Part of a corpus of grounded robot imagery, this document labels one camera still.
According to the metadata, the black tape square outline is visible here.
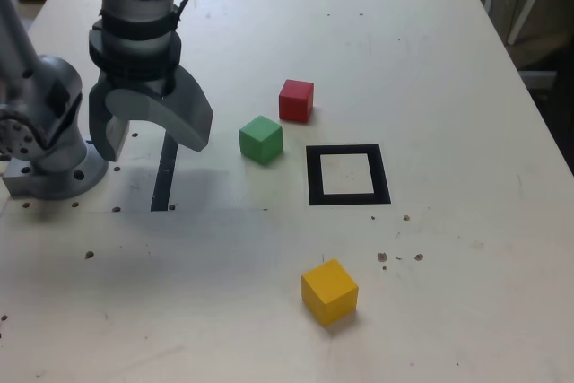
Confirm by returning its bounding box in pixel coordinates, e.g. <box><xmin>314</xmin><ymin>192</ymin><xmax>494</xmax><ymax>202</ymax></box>
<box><xmin>305</xmin><ymin>144</ymin><xmax>392</xmax><ymax>207</ymax></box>

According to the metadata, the red cube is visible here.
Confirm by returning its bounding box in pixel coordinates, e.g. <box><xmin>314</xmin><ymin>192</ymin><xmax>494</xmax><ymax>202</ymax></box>
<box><xmin>278</xmin><ymin>79</ymin><xmax>315</xmax><ymax>124</ymax></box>

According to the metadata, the black tape strip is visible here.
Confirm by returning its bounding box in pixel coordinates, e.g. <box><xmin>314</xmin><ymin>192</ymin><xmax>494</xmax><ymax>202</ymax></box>
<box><xmin>150</xmin><ymin>131</ymin><xmax>179</xmax><ymax>213</ymax></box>

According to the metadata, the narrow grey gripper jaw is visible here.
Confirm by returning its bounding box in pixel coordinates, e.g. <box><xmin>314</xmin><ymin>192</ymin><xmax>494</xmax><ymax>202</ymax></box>
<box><xmin>88</xmin><ymin>69</ymin><xmax>132</xmax><ymax>162</ymax></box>

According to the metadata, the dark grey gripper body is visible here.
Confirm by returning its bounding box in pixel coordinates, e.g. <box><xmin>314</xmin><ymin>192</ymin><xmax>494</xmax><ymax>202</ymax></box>
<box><xmin>99</xmin><ymin>65</ymin><xmax>181</xmax><ymax>98</ymax></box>

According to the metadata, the green cube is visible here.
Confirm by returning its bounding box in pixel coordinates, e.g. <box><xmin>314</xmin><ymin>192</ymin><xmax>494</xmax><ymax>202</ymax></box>
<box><xmin>238</xmin><ymin>115</ymin><xmax>284</xmax><ymax>166</ymax></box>

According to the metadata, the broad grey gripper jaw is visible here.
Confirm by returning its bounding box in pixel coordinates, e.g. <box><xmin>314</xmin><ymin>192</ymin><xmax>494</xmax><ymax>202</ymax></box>
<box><xmin>105</xmin><ymin>64</ymin><xmax>214</xmax><ymax>153</ymax></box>

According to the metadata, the yellow cube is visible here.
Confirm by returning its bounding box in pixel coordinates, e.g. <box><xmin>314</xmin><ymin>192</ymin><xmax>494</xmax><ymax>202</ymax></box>
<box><xmin>300</xmin><ymin>258</ymin><xmax>360</xmax><ymax>326</ymax></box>

